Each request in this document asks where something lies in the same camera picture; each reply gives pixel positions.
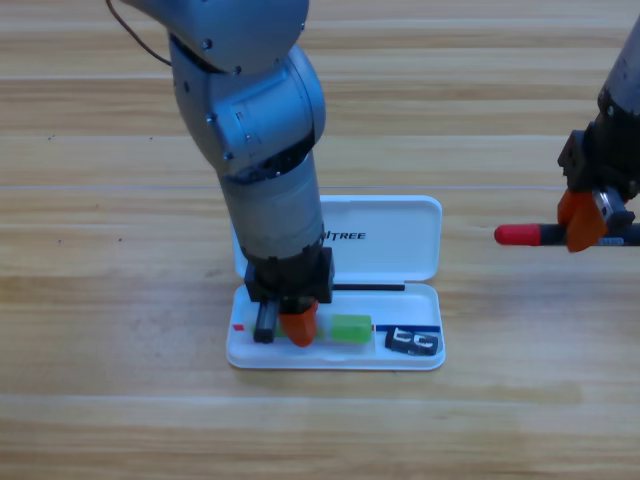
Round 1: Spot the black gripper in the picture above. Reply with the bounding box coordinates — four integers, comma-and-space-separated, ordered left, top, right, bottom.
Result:
243, 248, 335, 348
557, 107, 640, 254

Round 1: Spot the red black whiteboard marker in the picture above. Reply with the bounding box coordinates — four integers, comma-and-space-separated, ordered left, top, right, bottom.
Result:
493, 223, 640, 248

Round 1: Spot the black eraser white print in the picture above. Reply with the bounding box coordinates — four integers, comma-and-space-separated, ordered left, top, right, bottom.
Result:
384, 326, 441, 357

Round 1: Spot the white Unitree pencil case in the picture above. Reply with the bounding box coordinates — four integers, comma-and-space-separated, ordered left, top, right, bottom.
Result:
225, 194, 446, 371

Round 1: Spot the brown arm cable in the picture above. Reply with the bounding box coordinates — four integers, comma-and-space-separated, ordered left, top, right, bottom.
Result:
106, 0, 174, 66

